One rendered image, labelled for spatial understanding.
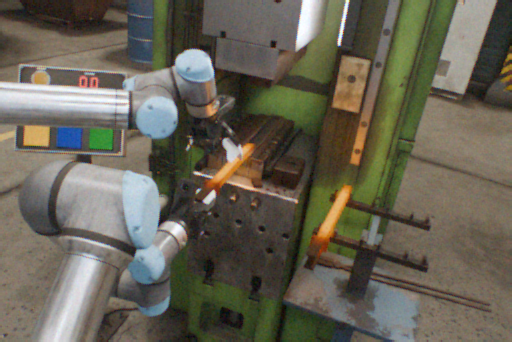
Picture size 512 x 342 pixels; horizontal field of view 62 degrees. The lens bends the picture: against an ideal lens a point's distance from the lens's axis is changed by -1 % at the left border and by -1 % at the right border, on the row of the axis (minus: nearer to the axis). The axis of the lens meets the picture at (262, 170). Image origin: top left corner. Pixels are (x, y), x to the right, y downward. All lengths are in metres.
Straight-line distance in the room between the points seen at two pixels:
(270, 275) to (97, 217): 1.03
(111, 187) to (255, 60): 0.78
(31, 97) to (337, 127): 0.98
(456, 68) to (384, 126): 5.10
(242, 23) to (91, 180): 0.79
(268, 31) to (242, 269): 0.85
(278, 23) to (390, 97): 0.43
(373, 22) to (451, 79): 5.21
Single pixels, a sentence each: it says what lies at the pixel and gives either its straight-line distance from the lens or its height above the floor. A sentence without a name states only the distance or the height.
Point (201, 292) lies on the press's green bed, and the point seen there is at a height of 0.38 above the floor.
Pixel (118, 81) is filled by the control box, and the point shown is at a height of 1.17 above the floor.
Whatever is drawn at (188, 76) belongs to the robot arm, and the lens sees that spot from 0.94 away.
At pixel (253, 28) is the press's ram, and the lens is 1.34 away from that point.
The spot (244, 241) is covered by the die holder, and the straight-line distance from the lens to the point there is 1.56.
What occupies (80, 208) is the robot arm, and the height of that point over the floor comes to 1.26.
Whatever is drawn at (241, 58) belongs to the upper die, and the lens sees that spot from 1.36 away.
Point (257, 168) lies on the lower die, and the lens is 1.47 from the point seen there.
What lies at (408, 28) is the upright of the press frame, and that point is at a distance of 1.41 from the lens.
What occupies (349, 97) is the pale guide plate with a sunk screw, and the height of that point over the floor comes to 1.23.
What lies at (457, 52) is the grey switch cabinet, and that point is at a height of 0.63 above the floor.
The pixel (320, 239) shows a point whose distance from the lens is 1.15.
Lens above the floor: 1.65
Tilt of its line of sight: 28 degrees down
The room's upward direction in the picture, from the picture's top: 8 degrees clockwise
